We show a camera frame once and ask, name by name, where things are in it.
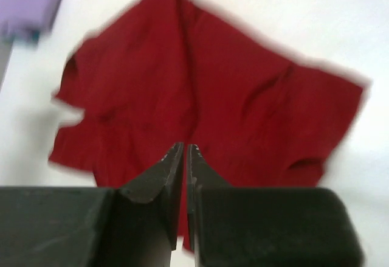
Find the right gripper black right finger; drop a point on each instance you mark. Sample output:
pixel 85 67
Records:
pixel 282 226

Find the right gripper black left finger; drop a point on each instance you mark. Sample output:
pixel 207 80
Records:
pixel 134 225

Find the red t shirt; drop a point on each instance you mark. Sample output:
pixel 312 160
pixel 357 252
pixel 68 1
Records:
pixel 168 71

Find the lilac t shirt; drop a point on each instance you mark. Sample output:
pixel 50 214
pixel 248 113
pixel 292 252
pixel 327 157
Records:
pixel 27 15

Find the teal t shirt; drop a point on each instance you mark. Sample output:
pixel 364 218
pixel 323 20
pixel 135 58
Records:
pixel 29 36

